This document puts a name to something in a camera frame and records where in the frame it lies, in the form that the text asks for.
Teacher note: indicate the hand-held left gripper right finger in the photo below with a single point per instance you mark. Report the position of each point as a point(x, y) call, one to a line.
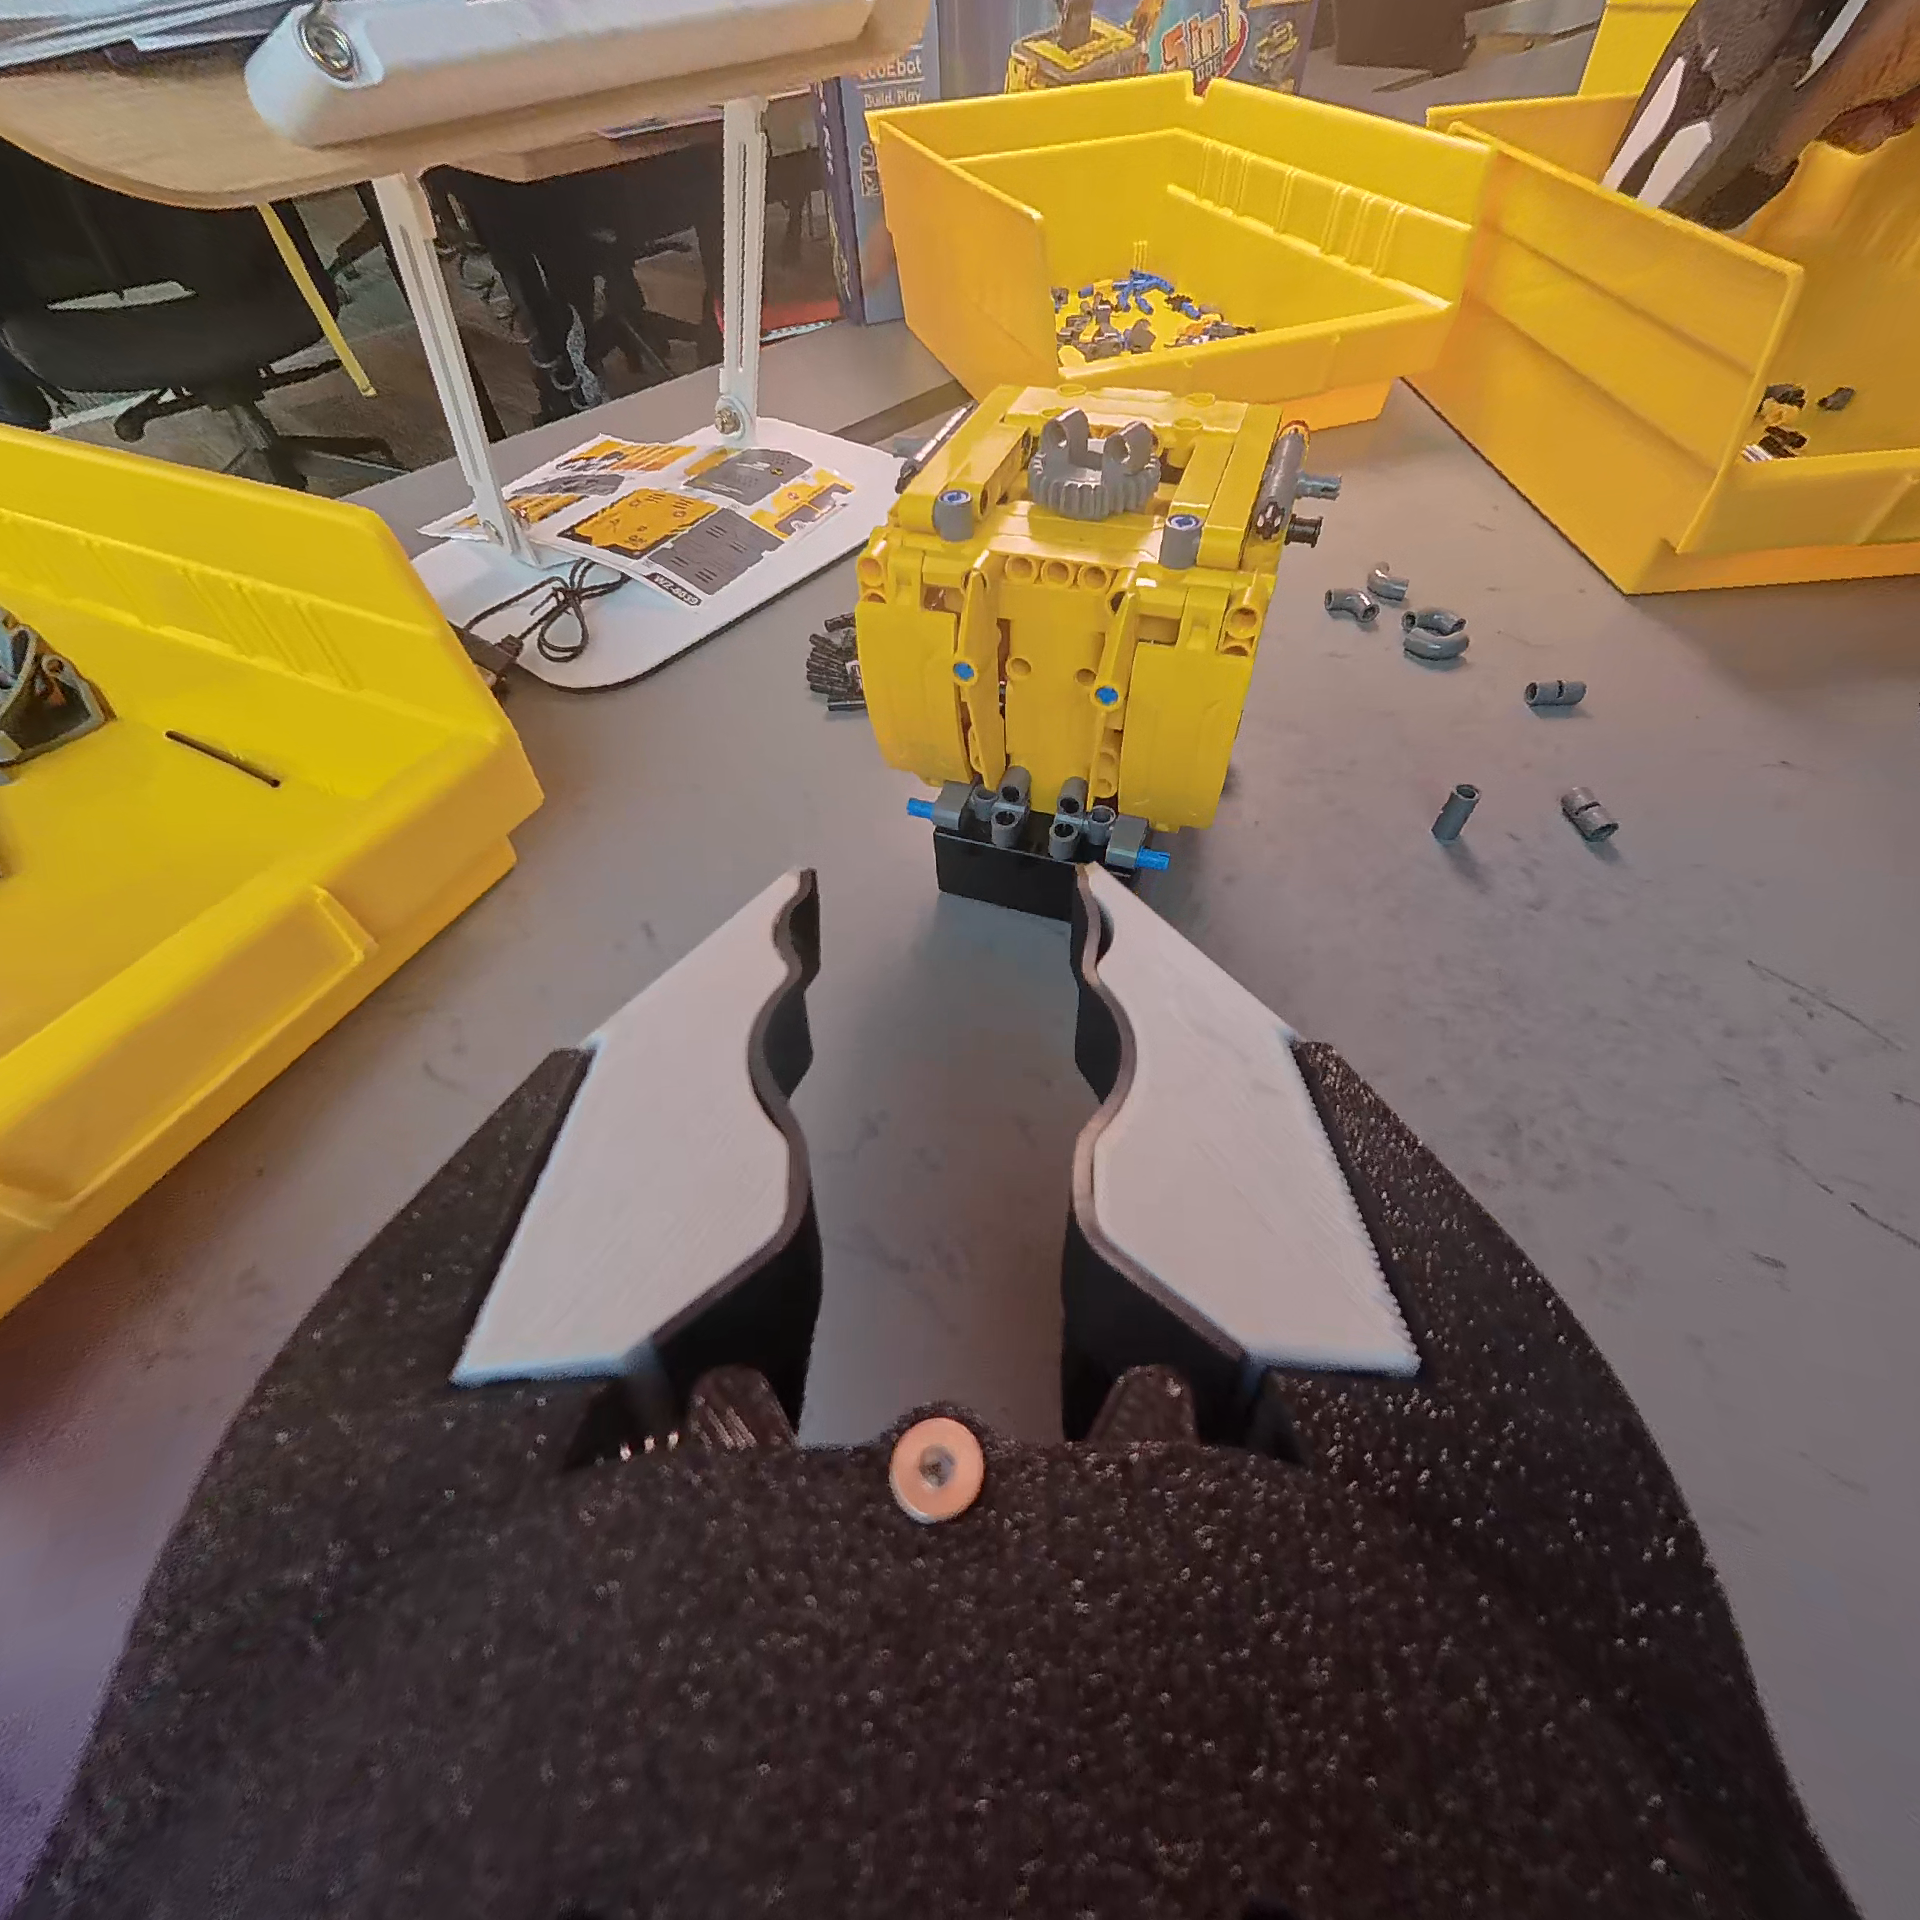
point(1244, 1201)

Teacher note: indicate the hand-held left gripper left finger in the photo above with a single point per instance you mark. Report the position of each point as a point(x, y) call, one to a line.
point(644, 1201)

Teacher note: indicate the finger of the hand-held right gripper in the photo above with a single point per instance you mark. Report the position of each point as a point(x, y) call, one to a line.
point(1643, 128)
point(1683, 162)

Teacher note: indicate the yellow plastic bin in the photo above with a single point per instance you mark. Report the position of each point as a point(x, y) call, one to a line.
point(960, 225)
point(224, 900)
point(1590, 374)
point(1635, 44)

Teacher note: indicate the pile of small lego pieces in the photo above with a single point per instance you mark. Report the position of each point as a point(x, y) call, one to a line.
point(1793, 421)
point(1148, 318)

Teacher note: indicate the grey lego tube piece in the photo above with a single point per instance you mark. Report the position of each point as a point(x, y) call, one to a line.
point(1588, 813)
point(1457, 813)
point(1556, 693)

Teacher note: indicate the grey lego elbow piece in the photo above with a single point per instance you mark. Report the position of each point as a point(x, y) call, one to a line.
point(1389, 583)
point(1436, 646)
point(1346, 606)
point(1433, 621)

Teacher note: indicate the yellow lego model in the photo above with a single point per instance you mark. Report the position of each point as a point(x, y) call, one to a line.
point(1050, 660)

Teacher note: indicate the thin black lego axle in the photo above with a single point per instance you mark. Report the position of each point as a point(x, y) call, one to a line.
point(222, 758)

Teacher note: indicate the blue and grey lego assembly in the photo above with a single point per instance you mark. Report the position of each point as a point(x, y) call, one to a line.
point(45, 699)

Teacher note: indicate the lego instruction booklet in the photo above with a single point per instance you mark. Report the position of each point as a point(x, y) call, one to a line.
point(121, 18)

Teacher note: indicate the person's right hand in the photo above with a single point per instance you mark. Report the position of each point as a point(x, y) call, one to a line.
point(1882, 74)

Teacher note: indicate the pile of black red pins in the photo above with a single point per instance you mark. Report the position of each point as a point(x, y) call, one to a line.
point(835, 668)

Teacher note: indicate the yellow and grey sticker sheet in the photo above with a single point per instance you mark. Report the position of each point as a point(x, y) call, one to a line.
point(661, 518)

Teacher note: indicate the blue robot kit box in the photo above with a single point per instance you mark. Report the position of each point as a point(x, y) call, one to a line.
point(915, 60)

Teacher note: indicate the black office chair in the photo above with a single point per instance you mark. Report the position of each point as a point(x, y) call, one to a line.
point(135, 331)

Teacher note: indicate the white and wood book stand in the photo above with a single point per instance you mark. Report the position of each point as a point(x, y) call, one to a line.
point(525, 74)

